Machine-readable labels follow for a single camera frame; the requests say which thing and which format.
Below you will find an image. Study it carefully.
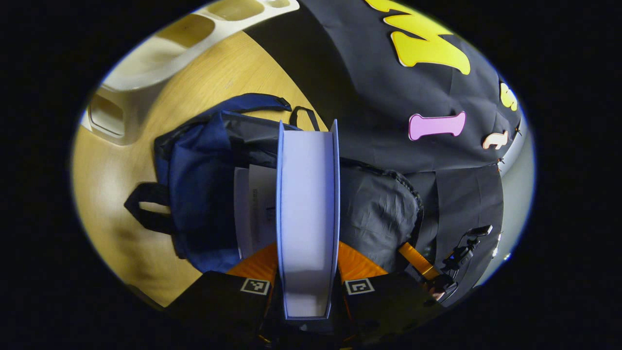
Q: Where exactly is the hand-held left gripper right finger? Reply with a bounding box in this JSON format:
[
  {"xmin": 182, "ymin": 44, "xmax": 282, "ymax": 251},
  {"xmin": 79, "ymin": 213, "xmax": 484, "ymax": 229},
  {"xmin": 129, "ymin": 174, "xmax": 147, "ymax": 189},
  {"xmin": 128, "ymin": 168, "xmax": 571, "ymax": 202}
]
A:
[{"xmin": 337, "ymin": 240, "xmax": 440, "ymax": 343}]

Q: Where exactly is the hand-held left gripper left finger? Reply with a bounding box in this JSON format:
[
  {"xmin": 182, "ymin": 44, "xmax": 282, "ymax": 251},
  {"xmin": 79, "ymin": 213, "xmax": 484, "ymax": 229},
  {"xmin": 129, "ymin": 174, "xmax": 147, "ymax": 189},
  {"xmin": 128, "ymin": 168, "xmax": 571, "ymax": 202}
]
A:
[{"xmin": 165, "ymin": 242, "xmax": 279, "ymax": 348}]

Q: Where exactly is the blue schoolbag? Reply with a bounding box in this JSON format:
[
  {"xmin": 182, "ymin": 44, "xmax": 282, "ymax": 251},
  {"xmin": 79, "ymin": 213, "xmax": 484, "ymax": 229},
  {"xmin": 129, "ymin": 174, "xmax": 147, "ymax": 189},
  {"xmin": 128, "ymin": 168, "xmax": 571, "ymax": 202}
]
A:
[{"xmin": 123, "ymin": 92, "xmax": 425, "ymax": 276}]

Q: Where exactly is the white cover book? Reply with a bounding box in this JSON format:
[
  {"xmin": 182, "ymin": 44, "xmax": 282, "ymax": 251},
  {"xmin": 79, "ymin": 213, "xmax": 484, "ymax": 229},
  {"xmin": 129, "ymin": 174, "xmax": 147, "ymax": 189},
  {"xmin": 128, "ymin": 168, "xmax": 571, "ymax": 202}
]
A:
[{"xmin": 234, "ymin": 164, "xmax": 278, "ymax": 260}]

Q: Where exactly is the blue and grey cover book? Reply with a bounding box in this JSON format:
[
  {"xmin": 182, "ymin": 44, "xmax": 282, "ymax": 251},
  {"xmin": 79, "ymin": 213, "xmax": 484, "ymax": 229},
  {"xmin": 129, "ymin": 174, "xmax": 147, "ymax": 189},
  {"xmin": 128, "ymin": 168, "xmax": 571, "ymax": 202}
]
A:
[{"xmin": 276, "ymin": 119, "xmax": 341, "ymax": 322}]

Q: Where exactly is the white bookshelf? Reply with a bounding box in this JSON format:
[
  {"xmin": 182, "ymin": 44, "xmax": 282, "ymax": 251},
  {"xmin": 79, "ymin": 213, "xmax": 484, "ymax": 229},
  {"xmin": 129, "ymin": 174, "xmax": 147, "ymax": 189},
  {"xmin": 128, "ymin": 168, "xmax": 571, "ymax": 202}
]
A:
[{"xmin": 79, "ymin": 0, "xmax": 302, "ymax": 146}]

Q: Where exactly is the row of black cloth clips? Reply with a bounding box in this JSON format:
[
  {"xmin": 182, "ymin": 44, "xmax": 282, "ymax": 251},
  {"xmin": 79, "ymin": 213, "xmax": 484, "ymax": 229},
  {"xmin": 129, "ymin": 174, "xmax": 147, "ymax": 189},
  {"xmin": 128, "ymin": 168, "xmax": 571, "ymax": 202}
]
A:
[{"xmin": 495, "ymin": 119, "xmax": 523, "ymax": 173}]

